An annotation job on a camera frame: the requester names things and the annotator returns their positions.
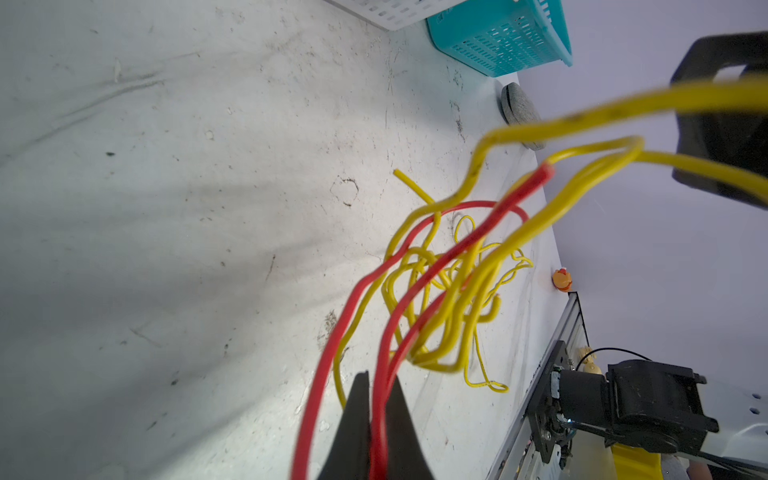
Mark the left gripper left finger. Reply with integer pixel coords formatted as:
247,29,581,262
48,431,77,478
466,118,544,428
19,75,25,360
318,371,370,480

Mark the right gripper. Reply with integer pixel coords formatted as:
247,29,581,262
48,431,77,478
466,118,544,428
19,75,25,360
671,31,767,210

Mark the teal plastic basket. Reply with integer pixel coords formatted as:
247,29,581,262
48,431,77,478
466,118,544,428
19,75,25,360
427,0,573,77

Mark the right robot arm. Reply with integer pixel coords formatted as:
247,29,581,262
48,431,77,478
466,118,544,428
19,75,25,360
524,108,767,479

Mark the middle white plastic basket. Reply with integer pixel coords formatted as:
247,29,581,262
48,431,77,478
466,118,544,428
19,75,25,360
327,0,464,31

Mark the small orange toy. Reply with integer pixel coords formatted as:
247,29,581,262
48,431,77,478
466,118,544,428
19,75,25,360
552,268,573,292

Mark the red cable bundle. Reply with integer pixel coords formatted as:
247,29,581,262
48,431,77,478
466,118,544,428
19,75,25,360
290,161,556,480

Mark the yellow toy figure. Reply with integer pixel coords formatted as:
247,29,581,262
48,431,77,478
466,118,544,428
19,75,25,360
577,347,603,375

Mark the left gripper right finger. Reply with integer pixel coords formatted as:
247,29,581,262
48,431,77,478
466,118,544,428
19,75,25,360
386,377,434,480

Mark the yellow cable bundle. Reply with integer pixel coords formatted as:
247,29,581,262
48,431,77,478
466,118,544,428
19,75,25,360
331,74,768,409

